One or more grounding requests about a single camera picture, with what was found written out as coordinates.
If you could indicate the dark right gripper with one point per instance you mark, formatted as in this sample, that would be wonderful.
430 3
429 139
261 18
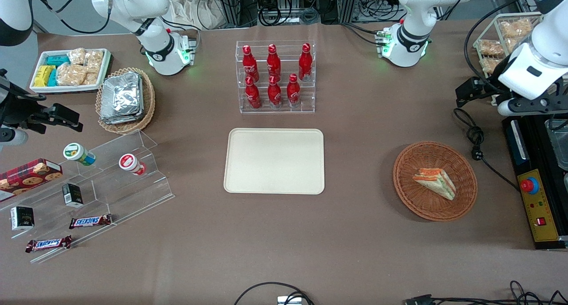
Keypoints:
17 109

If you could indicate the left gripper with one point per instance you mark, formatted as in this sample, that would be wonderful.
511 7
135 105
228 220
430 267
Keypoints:
487 85

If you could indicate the triangular sandwich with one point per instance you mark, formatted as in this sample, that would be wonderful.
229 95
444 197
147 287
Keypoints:
437 183

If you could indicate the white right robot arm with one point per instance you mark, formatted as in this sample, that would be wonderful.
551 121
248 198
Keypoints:
146 12

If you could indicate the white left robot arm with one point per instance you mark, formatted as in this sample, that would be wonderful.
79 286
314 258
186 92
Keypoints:
412 12

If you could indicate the white rectangular snack tray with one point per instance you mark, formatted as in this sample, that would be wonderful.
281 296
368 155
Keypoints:
66 89

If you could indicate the oval light wicker basket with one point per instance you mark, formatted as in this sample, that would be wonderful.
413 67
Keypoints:
149 101

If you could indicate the round brown wicker basket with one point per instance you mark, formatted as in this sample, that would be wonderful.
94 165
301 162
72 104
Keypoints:
417 198

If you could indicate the beige plastic tray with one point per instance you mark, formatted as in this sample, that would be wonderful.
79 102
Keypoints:
270 163

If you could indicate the rice cracker snack bag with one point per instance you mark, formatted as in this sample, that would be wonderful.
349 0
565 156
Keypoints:
490 65
491 48
515 28
514 44

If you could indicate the teal snack pack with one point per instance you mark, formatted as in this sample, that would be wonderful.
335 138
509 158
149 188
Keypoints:
57 60
53 79

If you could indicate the green lid yogurt cup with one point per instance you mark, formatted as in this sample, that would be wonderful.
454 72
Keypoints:
77 154

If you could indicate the yellow snack pack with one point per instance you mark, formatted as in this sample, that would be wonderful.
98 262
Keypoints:
43 76

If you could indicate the puffed snack clear bag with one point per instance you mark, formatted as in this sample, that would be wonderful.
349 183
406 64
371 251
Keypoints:
91 78
76 56
71 75
94 61

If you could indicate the red tartan cookie box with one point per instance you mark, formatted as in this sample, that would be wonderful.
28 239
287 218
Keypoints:
26 178

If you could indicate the stack of foil containers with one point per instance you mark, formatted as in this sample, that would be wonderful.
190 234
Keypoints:
120 98

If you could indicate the small black box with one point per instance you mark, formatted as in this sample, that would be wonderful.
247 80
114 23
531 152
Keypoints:
72 195
22 218

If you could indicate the red lid yogurt cup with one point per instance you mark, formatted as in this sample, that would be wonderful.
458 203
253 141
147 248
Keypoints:
130 163

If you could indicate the clear container in machine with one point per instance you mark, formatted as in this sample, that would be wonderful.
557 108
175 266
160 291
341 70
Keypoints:
559 145

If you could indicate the clear acrylic stepped shelf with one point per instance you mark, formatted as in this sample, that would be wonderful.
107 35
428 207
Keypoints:
115 194

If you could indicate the red emergency stop button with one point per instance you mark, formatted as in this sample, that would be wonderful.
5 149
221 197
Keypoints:
529 186

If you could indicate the snickers chocolate bar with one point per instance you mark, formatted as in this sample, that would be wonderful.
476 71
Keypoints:
48 243
90 221

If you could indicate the black machine yellow panel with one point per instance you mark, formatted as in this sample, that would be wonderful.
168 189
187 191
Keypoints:
546 216

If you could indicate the red cola bottle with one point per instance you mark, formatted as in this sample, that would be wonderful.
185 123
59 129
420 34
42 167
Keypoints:
293 92
274 64
305 64
249 65
274 94
253 95

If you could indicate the clear acrylic bottle rack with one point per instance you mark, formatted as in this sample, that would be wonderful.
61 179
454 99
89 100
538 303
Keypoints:
284 52

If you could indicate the white adapter block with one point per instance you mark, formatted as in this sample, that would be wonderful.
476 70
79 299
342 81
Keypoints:
288 301

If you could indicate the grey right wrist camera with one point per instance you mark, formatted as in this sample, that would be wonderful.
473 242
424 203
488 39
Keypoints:
13 137

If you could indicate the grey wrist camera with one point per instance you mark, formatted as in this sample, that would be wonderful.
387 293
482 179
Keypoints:
13 137
532 107

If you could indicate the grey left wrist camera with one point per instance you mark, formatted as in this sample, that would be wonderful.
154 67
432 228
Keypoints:
532 107

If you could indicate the aluminium frame post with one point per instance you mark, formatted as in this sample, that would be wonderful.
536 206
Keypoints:
349 3
228 3

